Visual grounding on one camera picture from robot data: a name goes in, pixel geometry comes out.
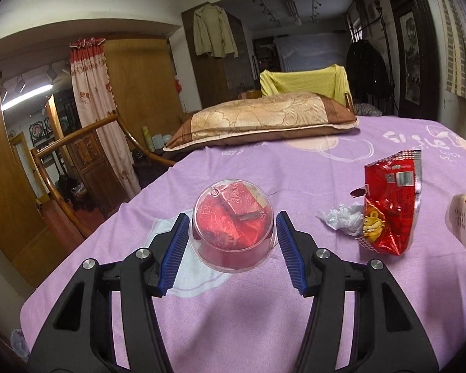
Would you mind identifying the green white bottle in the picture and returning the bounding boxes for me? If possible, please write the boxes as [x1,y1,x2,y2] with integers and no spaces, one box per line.
[142,125,155,152]

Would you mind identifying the purple bed sheet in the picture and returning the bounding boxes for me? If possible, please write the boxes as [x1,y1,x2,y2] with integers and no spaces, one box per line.
[19,116,466,373]

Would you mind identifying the beige hanging jacket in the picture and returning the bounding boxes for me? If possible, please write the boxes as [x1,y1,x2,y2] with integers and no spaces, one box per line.
[193,3,239,58]

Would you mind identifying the crumpled white plastic wrapper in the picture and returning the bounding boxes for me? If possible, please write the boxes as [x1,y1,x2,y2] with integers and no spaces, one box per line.
[316,204,368,237]

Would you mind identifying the clear dome container red wrappers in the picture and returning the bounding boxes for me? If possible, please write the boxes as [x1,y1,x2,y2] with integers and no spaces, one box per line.
[188,181,278,273]

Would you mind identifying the striped window curtain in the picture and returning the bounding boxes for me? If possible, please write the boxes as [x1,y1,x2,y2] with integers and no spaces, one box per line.
[427,0,466,105]

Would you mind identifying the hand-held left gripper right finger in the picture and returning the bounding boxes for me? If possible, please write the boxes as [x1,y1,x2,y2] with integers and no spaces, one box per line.
[276,210,439,373]

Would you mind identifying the red white floral curtain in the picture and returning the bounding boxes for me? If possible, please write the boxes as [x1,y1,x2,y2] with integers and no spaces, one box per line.
[69,37,142,200]

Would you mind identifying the red snack bag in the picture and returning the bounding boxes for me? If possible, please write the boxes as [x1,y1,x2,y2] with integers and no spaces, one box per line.
[349,150,424,257]

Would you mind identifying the fluorescent light tube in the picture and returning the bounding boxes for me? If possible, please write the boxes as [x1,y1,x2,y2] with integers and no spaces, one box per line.
[1,81,54,110]

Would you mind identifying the dark framed wall picture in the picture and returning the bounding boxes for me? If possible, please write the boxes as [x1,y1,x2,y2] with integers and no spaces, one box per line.
[387,0,449,121]

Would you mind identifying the brown wooden wardrobe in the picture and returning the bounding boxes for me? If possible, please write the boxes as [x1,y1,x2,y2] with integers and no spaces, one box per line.
[181,6,257,113]

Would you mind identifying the white plastic bag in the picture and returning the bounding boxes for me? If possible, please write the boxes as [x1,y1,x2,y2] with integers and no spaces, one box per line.
[10,328,30,362]

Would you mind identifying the yellow cloth covered chair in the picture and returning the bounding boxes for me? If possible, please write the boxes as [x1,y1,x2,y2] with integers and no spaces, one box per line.
[259,64,354,109]

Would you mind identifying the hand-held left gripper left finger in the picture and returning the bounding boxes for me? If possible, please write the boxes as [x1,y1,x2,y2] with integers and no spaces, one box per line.
[26,212,190,373]

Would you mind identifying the curved wooden chair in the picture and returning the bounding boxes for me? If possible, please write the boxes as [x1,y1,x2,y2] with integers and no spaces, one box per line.
[30,112,177,239]

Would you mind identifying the brown gold pillow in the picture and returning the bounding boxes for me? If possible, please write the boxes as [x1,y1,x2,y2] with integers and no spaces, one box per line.
[162,92,360,152]

